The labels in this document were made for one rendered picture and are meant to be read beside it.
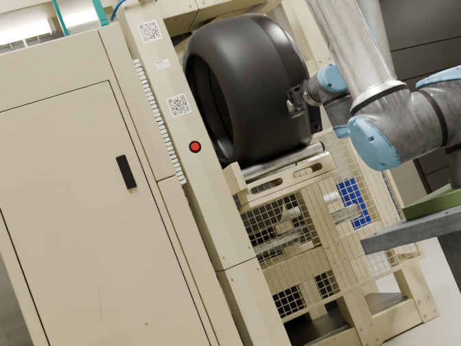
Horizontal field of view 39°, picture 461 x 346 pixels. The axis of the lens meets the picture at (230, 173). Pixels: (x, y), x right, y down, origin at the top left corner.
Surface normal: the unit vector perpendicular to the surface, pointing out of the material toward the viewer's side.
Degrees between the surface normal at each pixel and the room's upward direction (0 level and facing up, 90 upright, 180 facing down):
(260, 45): 71
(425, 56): 90
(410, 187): 90
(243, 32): 56
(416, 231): 90
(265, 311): 90
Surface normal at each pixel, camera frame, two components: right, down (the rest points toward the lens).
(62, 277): 0.26, -0.18
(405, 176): 0.54, -0.29
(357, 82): -0.69, 0.17
